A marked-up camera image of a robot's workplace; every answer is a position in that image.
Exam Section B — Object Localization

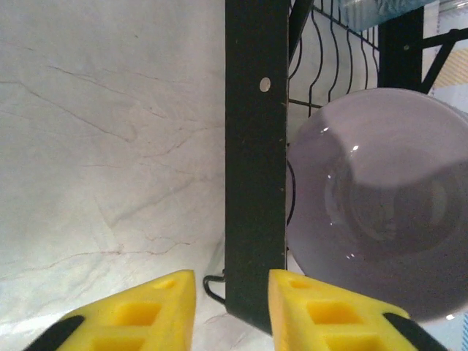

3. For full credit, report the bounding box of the black wire dish rack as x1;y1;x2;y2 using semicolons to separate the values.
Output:
203;0;468;337

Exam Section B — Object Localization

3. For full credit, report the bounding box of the blue translucent tumbler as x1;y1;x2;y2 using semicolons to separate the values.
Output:
334;0;431;34

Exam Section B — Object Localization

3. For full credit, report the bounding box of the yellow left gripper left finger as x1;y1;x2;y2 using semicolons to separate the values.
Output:
26;269;197;351

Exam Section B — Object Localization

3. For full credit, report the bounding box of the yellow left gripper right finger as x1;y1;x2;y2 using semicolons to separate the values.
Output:
267;268;450;351

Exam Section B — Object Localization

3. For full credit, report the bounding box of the purple ceramic bowl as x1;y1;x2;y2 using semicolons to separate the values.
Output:
284;87;468;325

